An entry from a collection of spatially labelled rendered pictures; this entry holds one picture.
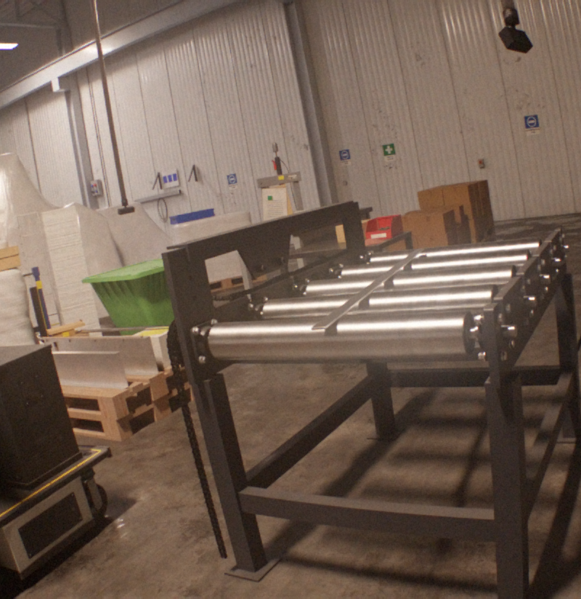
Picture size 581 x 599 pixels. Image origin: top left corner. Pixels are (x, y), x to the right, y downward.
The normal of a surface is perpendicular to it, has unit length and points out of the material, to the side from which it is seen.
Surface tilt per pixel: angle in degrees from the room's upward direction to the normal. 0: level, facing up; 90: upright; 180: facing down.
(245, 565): 90
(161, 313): 101
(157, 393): 90
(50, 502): 90
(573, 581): 0
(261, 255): 90
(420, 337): 82
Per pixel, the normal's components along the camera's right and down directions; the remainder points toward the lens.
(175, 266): 0.84, -0.07
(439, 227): -0.47, 0.22
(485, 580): -0.18, -0.97
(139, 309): -0.55, 0.49
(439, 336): -0.54, -0.01
